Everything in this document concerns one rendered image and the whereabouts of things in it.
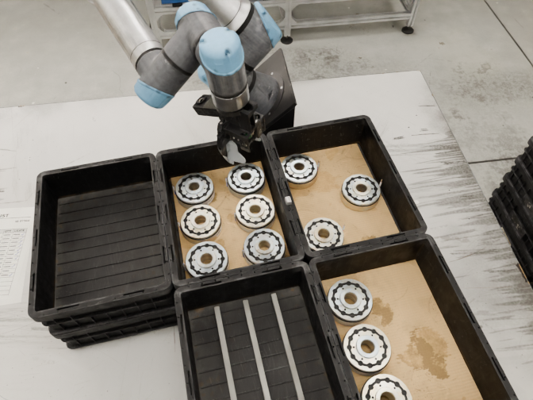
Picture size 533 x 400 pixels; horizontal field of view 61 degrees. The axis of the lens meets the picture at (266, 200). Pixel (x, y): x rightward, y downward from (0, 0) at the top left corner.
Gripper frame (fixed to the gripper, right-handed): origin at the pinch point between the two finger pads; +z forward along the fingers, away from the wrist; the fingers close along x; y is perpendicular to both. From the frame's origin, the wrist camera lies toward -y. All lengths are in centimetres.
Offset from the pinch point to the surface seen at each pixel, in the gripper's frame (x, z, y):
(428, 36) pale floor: 205, 131, 2
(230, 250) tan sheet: -18.8, 14.3, 8.0
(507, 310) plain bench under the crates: 7, 31, 75
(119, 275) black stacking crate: -38.3, 11.7, -11.3
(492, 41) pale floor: 222, 133, 41
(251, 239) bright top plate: -14.3, 12.1, 11.9
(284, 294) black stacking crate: -22.1, 14.0, 25.5
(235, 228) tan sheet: -13.0, 15.2, 5.6
